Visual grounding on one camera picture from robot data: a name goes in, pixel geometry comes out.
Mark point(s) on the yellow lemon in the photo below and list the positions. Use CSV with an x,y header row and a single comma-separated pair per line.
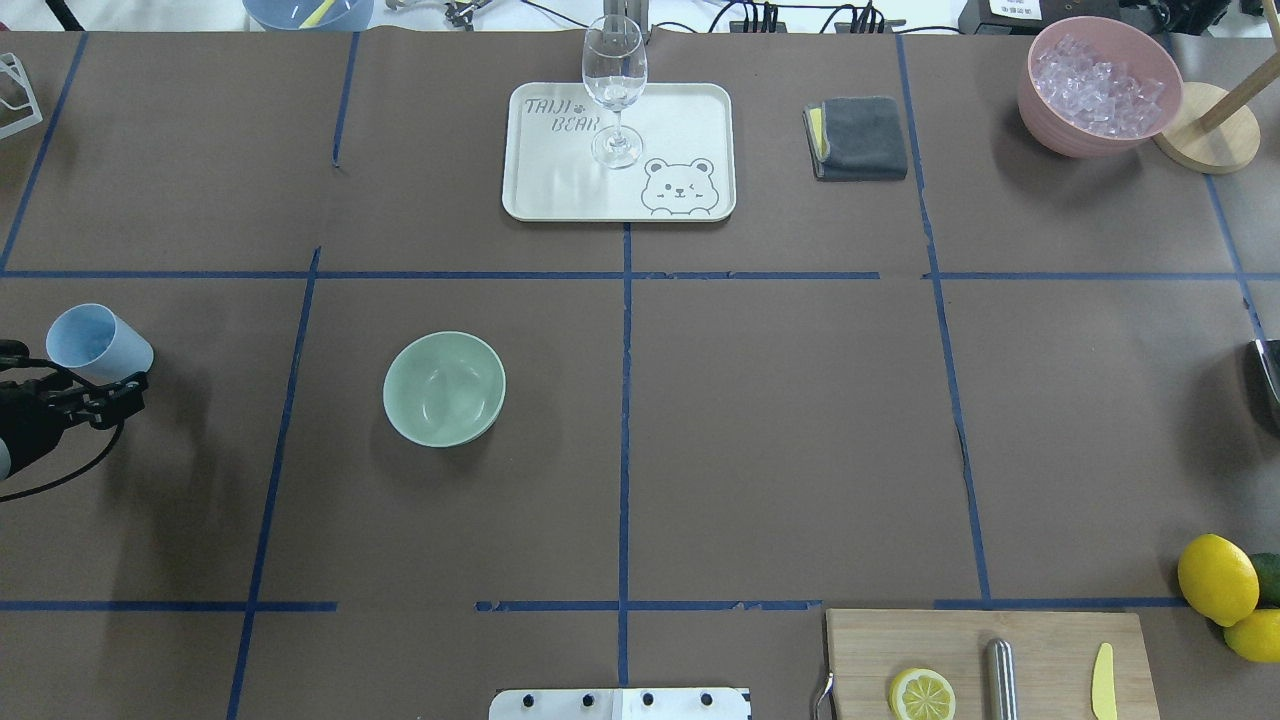
x,y
1255,638
1218,580

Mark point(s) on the blue bowl on side table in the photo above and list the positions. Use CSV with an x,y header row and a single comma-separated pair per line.
x,y
310,16

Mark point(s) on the light blue cup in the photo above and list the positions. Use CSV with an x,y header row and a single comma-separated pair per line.
x,y
94,342

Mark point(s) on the green lime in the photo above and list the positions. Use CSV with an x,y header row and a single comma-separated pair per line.
x,y
1266,566

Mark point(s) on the grey folded cloth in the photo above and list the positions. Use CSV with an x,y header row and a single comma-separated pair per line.
x,y
856,139

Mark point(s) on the steel ice scoop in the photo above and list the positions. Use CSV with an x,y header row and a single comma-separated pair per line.
x,y
1266,353

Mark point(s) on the yellow plastic knife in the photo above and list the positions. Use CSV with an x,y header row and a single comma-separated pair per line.
x,y
1103,687

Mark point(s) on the green bowl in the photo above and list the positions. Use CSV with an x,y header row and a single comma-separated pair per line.
x,y
444,390

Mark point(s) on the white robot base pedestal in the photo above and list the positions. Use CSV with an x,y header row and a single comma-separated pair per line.
x,y
623,703

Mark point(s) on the white cup rack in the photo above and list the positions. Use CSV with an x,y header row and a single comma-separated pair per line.
x,y
19,104

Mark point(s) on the wooden cutting board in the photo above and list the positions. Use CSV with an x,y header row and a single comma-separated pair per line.
x,y
1053,656

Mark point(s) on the white bear tray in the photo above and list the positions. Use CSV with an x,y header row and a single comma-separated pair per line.
x,y
669,160

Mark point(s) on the steel knife handle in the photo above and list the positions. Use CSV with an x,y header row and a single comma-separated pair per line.
x,y
1002,694

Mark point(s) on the wooden cup stand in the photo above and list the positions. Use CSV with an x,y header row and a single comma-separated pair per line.
x,y
1214,131

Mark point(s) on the clear wine glass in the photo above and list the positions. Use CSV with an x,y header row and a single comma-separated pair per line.
x,y
614,70

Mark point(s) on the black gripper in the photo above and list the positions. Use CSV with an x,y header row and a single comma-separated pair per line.
x,y
30,422

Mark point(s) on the pink bowl with ice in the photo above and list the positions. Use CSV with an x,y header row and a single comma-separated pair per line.
x,y
1094,87

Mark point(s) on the lemon half slice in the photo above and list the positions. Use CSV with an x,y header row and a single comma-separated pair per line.
x,y
921,693

